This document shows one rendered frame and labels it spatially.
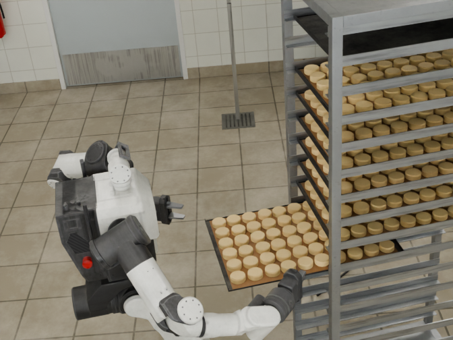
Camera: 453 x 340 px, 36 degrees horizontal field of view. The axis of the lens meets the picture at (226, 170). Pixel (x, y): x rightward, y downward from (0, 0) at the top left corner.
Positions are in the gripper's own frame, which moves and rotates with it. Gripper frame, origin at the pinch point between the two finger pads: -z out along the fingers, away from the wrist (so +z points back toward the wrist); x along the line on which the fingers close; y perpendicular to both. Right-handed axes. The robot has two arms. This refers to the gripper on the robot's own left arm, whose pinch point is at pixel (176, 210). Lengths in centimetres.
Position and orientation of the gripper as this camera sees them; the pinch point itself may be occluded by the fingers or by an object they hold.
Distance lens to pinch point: 260.4
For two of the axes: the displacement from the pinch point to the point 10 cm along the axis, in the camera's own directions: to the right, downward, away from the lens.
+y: 3.1, -5.2, 7.9
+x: -0.8, -8.5, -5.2
